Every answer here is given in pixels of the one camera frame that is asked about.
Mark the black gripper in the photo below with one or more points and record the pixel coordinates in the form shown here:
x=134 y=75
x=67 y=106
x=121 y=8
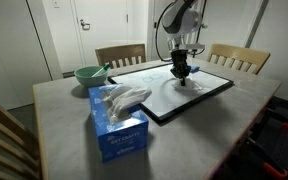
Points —
x=180 y=68

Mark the white tissue wipe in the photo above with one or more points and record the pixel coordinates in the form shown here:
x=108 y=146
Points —
x=191 y=85

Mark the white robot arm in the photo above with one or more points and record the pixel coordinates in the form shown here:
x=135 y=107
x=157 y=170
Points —
x=178 y=19

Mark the black framed white board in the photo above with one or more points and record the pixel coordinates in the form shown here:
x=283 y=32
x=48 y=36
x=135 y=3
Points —
x=165 y=102

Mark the blue folded cloth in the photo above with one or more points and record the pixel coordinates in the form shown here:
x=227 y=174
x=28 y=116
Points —
x=194 y=69

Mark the light wooden chair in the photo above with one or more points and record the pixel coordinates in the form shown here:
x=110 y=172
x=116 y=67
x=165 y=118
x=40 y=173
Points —
x=243 y=58

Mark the next tissue in box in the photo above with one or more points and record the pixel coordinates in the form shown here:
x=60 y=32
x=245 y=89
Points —
x=123 y=97

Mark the dark wooden chair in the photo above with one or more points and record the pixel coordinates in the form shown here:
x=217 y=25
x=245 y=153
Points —
x=121 y=56

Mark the white door right side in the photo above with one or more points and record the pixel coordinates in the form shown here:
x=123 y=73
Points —
x=230 y=22

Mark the green white marker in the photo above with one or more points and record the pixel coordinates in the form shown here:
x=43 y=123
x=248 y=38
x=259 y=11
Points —
x=102 y=70

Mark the blue tissue box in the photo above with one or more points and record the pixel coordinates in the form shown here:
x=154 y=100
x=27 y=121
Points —
x=116 y=136

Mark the green bowl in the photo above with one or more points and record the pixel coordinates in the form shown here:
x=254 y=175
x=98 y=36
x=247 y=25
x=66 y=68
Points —
x=86 y=76

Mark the orange black clamp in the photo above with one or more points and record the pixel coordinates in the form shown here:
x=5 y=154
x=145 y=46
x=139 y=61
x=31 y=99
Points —
x=283 y=119
x=269 y=165

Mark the orange black clamp lower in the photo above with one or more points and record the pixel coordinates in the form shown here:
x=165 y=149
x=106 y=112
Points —
x=269 y=165

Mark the wooden chair at left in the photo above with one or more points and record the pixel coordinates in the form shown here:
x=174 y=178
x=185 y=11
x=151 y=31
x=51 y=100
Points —
x=19 y=150

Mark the white door with handle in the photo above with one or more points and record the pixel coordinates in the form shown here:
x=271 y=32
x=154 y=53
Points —
x=102 y=23

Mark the white wall switch plate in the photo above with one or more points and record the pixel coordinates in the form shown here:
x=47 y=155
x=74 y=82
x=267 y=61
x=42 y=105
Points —
x=56 y=4

